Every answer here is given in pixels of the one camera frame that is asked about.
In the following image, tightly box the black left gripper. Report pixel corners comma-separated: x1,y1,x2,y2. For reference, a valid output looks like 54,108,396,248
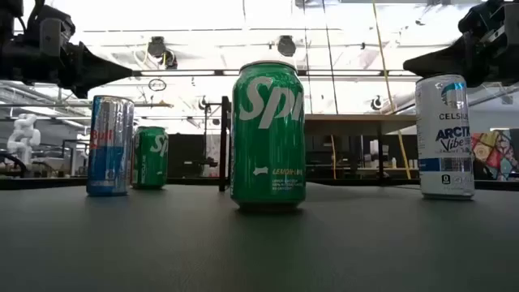
0,24,135,99

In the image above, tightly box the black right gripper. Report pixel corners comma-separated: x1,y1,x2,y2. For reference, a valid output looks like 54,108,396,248
403,3,519,88

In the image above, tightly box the blue silver Red Bull can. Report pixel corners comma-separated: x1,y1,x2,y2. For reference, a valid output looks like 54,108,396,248
86,95,135,198

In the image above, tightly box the white Celsius can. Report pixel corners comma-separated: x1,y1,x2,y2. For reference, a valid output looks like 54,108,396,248
415,73,476,200

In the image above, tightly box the green Sprite can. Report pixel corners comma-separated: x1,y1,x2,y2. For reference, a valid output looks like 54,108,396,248
131,125,169,191
229,60,307,213

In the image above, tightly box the wooden shelf with black legs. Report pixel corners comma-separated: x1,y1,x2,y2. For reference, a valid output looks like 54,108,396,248
218,96,418,192

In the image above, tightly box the grey ceiling fixture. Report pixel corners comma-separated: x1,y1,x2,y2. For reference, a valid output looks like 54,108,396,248
146,35,179,71
277,35,298,58

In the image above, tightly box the colourful picture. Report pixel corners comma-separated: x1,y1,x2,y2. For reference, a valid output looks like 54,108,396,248
470,129,519,182

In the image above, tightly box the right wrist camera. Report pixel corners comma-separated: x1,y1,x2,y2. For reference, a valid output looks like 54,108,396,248
457,1,507,36

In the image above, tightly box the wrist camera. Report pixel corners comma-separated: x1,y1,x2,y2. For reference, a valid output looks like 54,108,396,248
38,15,77,58
457,1,507,36

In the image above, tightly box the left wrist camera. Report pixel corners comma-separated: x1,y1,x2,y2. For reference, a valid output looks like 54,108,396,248
38,15,77,58

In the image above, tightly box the yellow cable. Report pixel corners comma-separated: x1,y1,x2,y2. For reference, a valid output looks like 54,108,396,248
371,0,413,180

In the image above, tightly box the black hanging cable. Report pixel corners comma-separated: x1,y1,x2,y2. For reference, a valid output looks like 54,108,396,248
322,0,340,114

